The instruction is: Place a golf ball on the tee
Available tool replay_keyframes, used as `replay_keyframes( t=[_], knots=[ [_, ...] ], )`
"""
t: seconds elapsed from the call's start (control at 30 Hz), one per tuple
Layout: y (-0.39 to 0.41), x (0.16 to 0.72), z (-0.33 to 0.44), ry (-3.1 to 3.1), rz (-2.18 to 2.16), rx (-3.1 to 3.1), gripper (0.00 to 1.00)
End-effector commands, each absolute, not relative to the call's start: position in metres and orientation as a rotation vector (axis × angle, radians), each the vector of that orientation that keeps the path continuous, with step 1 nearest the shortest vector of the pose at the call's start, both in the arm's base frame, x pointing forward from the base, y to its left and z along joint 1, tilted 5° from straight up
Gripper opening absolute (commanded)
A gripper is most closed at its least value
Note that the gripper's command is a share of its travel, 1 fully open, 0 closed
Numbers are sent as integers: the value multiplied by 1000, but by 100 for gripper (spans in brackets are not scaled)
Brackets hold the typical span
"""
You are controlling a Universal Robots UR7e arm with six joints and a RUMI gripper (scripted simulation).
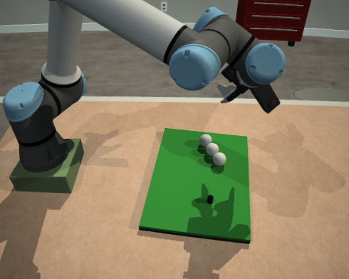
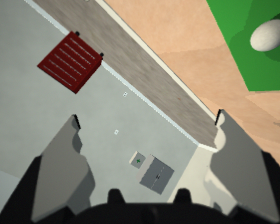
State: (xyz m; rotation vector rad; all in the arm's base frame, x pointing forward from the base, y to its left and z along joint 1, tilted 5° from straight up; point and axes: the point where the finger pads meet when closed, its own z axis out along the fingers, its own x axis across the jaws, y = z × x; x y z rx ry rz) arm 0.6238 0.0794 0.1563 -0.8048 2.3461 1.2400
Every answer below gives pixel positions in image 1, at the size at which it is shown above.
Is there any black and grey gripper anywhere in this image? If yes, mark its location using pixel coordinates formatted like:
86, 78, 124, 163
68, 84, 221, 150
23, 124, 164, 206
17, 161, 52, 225
217, 65, 249, 103

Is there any green rectangular mat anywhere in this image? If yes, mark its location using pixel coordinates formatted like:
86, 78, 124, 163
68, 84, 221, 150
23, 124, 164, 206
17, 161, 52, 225
139, 128, 251, 244

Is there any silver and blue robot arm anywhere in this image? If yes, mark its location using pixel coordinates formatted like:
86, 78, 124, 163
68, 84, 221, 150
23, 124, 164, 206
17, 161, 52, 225
3, 0, 286, 172

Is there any white ball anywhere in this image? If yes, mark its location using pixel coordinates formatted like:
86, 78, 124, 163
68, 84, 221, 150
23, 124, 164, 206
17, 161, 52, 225
206, 143, 219, 156
199, 134, 212, 147
213, 152, 226, 166

